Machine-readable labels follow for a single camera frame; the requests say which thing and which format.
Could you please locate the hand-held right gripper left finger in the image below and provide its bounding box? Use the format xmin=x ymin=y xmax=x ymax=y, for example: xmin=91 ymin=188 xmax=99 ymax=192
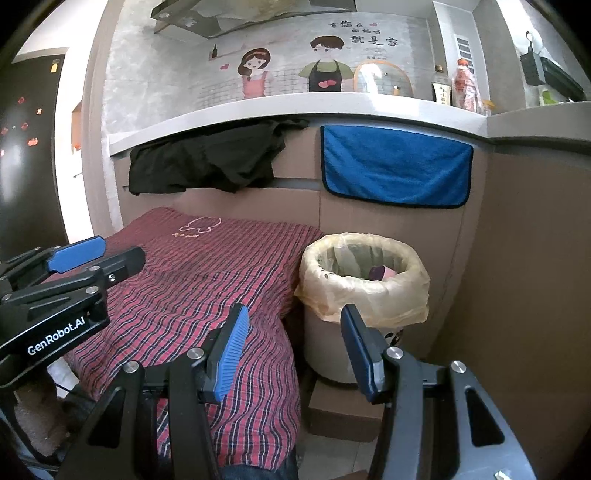
xmin=55 ymin=302 xmax=252 ymax=480

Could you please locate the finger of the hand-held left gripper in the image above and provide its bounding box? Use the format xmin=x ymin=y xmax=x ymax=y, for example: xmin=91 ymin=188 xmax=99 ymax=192
xmin=0 ymin=245 xmax=147 ymax=304
xmin=0 ymin=235 xmax=108 ymax=290

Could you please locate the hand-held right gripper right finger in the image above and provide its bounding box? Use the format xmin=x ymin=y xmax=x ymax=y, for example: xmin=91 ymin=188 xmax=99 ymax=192
xmin=340 ymin=303 xmax=539 ymax=480

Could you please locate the white waste bin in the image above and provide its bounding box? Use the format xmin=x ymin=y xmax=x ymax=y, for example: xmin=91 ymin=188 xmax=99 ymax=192
xmin=302 ymin=305 xmax=407 ymax=384

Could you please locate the cardboard box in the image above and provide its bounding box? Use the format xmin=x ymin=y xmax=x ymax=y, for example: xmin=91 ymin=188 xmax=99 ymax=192
xmin=307 ymin=378 xmax=384 ymax=441

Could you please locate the red plaid cloth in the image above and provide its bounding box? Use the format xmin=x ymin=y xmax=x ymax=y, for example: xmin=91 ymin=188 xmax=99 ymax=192
xmin=62 ymin=207 xmax=324 ymax=460

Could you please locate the person's leg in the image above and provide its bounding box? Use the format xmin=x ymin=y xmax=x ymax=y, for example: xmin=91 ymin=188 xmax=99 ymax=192
xmin=222 ymin=455 xmax=298 ymax=480

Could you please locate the black cloth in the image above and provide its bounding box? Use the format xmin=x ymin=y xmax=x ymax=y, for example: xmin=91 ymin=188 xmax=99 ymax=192
xmin=128 ymin=117 xmax=309 ymax=195

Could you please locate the white kitchen counter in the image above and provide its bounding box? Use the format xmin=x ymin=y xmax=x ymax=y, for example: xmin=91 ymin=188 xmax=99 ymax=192
xmin=108 ymin=91 xmax=591 ymax=155

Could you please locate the blue towel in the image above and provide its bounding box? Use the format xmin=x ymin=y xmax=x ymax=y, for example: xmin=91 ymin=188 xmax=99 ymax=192
xmin=320 ymin=124 xmax=475 ymax=208

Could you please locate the glass range hood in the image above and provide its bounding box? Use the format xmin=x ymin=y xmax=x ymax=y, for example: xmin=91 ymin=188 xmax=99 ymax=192
xmin=151 ymin=0 xmax=358 ymax=40

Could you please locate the plastic bottle orange cap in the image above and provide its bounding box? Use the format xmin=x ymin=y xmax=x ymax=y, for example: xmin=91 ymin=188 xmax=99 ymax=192
xmin=451 ymin=58 xmax=483 ymax=114

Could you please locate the cartoon wall sticker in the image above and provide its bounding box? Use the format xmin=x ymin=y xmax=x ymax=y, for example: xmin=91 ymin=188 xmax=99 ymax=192
xmin=208 ymin=18 xmax=402 ymax=100

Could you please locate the black wall rack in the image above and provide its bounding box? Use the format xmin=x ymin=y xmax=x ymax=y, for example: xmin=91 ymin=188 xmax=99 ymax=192
xmin=519 ymin=30 xmax=587 ymax=102

